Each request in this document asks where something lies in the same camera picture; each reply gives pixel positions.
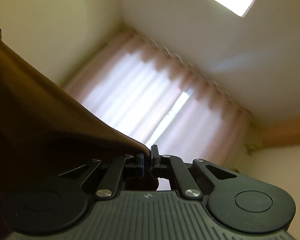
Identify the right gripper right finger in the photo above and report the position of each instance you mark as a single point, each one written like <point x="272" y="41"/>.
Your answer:
<point x="175" y="170"/>

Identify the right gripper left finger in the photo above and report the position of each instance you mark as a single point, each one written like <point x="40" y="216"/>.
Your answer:
<point x="125" y="172"/>

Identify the brown garment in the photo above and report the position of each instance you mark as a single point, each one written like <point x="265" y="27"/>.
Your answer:
<point x="44" y="131"/>

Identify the pink curtain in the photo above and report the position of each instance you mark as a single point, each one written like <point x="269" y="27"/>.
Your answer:
<point x="151" y="96"/>

